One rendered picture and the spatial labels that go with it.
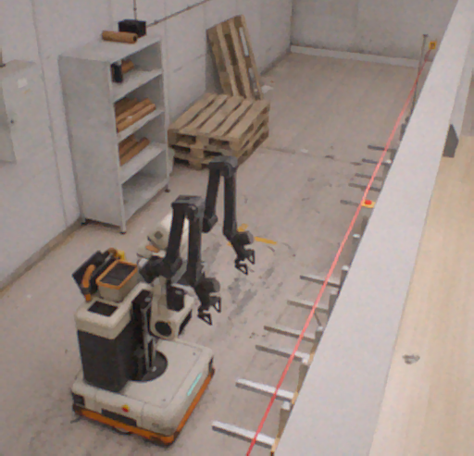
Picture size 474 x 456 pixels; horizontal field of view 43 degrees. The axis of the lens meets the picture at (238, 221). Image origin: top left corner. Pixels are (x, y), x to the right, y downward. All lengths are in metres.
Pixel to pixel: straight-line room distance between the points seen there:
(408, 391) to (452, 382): 0.22
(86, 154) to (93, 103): 0.49
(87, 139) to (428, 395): 3.47
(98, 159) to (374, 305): 4.62
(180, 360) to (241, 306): 0.98
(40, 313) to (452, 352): 2.93
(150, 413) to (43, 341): 1.24
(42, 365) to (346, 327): 3.71
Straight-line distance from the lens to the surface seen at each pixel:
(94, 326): 3.28
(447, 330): 3.17
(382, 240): 0.78
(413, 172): 0.97
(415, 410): 2.74
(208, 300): 2.84
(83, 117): 5.11
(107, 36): 5.37
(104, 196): 5.34
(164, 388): 3.58
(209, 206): 3.07
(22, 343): 4.46
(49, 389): 4.09
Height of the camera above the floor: 2.87
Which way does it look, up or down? 31 degrees down
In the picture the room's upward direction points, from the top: 1 degrees clockwise
